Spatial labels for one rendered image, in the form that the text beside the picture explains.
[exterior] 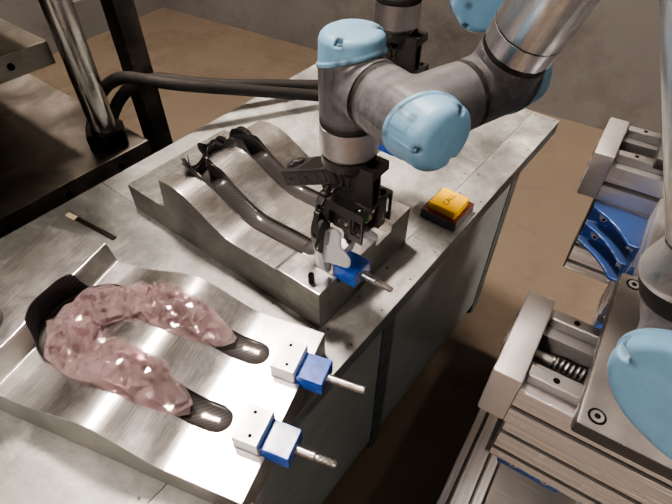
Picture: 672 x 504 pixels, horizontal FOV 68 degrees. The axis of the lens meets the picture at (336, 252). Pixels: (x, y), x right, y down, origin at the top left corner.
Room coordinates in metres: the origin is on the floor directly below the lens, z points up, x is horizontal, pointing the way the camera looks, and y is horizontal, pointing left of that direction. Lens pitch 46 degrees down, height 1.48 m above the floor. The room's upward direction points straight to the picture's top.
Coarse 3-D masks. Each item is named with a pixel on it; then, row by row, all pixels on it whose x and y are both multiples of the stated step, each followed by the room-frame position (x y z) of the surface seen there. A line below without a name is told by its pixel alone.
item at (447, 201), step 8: (440, 192) 0.79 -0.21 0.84; (448, 192) 0.79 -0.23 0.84; (432, 200) 0.77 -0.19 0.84; (440, 200) 0.77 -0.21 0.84; (448, 200) 0.77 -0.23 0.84; (456, 200) 0.77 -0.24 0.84; (464, 200) 0.77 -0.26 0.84; (432, 208) 0.76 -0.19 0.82; (440, 208) 0.75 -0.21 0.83; (448, 208) 0.74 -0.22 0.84; (456, 208) 0.74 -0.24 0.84; (464, 208) 0.76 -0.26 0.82; (448, 216) 0.74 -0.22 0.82; (456, 216) 0.74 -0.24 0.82
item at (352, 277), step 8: (344, 240) 0.57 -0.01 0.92; (344, 248) 0.55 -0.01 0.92; (352, 256) 0.54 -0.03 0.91; (360, 256) 0.54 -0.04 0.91; (320, 264) 0.54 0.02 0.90; (352, 264) 0.52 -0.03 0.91; (360, 264) 0.52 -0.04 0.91; (368, 264) 0.53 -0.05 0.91; (328, 272) 0.53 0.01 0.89; (336, 272) 0.52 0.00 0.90; (344, 272) 0.51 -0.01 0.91; (352, 272) 0.51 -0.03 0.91; (360, 272) 0.51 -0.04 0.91; (368, 272) 0.53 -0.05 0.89; (344, 280) 0.51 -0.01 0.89; (352, 280) 0.50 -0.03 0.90; (360, 280) 0.51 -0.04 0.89; (368, 280) 0.50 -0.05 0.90; (376, 280) 0.50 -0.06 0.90; (384, 288) 0.48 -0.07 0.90; (392, 288) 0.48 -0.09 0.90
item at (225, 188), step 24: (216, 144) 0.80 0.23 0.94; (240, 144) 0.81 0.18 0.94; (192, 168) 0.80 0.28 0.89; (216, 168) 0.74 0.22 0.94; (264, 168) 0.77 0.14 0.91; (216, 192) 0.69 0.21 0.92; (240, 192) 0.71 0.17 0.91; (288, 192) 0.73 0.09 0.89; (312, 192) 0.74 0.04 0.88; (240, 216) 0.66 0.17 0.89; (264, 216) 0.67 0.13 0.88; (288, 240) 0.61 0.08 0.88
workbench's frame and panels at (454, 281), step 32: (512, 192) 1.14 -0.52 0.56; (480, 224) 0.97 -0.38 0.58; (448, 256) 0.83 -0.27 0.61; (480, 256) 1.04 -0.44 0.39; (416, 288) 0.59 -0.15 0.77; (448, 288) 0.87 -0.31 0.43; (480, 288) 1.13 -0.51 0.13; (384, 320) 0.51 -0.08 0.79; (416, 320) 0.74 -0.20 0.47; (448, 320) 0.93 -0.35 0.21; (384, 352) 0.62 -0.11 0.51; (416, 352) 0.77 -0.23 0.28; (384, 384) 0.64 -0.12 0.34; (320, 416) 0.45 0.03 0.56; (352, 416) 0.53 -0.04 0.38; (384, 416) 0.66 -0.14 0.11; (320, 448) 0.44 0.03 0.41; (352, 448) 0.54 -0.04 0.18; (288, 480) 0.36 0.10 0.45; (320, 480) 0.44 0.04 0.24
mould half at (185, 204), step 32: (256, 128) 0.88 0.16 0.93; (192, 160) 0.87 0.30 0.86; (224, 160) 0.77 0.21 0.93; (288, 160) 0.81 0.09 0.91; (160, 192) 0.76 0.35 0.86; (192, 192) 0.68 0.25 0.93; (256, 192) 0.72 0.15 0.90; (192, 224) 0.67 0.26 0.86; (224, 224) 0.64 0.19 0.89; (288, 224) 0.64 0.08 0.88; (224, 256) 0.62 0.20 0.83; (256, 256) 0.57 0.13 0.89; (288, 256) 0.56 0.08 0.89; (384, 256) 0.63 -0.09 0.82; (288, 288) 0.52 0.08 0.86; (320, 288) 0.49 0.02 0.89; (352, 288) 0.55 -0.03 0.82; (320, 320) 0.48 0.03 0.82
